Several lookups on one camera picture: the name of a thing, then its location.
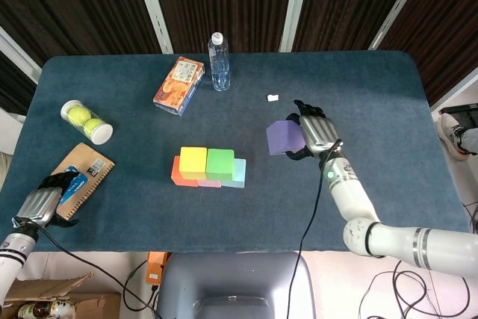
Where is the teal table cloth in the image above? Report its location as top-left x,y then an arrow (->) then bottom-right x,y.
0,49 -> 471,255

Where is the black floor cable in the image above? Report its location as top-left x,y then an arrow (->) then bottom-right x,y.
357,258 -> 471,319
122,258 -> 160,313

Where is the orange foam cube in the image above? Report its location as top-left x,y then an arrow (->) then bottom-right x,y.
170,155 -> 199,188

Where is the black right hand cable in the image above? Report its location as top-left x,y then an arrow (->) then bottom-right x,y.
285,139 -> 344,319

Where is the blue cookie packet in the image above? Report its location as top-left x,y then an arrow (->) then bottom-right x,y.
58,165 -> 90,207

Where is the black left hand cable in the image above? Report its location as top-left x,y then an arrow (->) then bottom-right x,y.
35,226 -> 161,316

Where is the light blue foam cube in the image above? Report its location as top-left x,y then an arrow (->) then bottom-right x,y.
220,158 -> 247,189

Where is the grey chair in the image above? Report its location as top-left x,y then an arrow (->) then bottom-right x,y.
156,251 -> 317,319

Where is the white partition post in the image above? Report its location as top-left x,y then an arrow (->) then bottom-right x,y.
0,25 -> 42,84
429,72 -> 478,113
278,0 -> 318,53
130,0 -> 175,55
367,0 -> 434,51

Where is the orange power strip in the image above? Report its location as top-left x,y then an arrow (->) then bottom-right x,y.
145,250 -> 169,285

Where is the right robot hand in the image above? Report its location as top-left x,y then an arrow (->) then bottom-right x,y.
284,99 -> 344,162

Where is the blue orange biscuit box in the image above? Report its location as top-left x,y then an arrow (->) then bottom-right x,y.
152,56 -> 206,117

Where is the green foam cube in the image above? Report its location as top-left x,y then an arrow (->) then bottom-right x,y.
205,148 -> 236,182

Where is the yellow foam cube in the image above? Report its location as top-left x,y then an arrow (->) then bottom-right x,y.
179,146 -> 208,181

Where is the brown spiral notebook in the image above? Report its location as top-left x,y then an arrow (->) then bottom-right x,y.
51,142 -> 116,221

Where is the labelled glass bottle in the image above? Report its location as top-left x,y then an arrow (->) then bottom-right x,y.
16,299 -> 74,319

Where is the clear tennis ball tube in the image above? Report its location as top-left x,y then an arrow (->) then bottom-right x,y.
60,99 -> 114,146

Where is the purple foam cube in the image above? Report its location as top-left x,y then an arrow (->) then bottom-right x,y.
266,120 -> 307,156

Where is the clear plastic water bottle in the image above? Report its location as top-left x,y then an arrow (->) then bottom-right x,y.
207,31 -> 232,92

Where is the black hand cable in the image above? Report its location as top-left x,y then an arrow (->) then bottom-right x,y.
285,139 -> 344,319
35,226 -> 161,316

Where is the black rectangular object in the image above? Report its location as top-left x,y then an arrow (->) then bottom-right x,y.
439,103 -> 478,129

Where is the yellow-green tennis ball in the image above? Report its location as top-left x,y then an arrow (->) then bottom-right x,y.
66,105 -> 93,128
84,117 -> 106,138

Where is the white orange sneaker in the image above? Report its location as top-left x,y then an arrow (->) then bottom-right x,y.
438,112 -> 478,163

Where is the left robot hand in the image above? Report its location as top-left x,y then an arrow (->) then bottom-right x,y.
13,170 -> 81,229

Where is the brown cardboard box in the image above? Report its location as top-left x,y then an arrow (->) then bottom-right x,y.
0,273 -> 122,319

